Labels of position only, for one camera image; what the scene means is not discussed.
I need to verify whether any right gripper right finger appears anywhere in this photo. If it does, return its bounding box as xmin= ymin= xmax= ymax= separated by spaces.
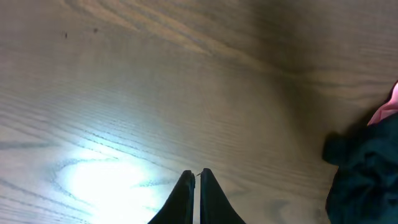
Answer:
xmin=200 ymin=168 xmax=245 ymax=224

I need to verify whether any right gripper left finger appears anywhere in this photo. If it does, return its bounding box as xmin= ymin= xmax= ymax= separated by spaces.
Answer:
xmin=148 ymin=170 xmax=195 ymax=224

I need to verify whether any black clothes pile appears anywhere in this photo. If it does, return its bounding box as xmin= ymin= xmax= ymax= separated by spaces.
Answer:
xmin=322 ymin=114 xmax=397 ymax=224

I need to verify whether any pink garment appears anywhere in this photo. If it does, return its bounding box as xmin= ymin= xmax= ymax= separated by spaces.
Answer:
xmin=368 ymin=82 xmax=397 ymax=126

